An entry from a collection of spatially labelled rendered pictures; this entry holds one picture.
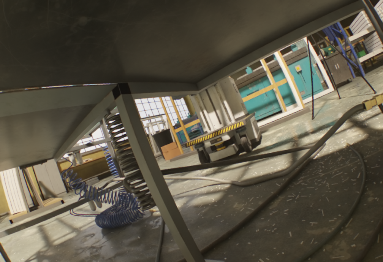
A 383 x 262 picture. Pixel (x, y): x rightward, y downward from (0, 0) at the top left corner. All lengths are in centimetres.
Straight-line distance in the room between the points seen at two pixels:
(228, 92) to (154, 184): 182
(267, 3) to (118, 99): 39
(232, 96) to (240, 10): 181
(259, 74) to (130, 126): 433
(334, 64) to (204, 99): 326
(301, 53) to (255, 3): 427
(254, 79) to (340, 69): 217
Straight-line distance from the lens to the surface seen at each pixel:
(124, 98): 44
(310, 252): 50
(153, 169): 42
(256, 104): 467
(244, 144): 171
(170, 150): 442
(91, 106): 55
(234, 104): 212
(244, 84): 471
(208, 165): 61
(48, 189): 732
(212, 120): 209
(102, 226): 128
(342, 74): 450
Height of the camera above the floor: 38
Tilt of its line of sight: 5 degrees up
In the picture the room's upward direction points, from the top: 22 degrees counter-clockwise
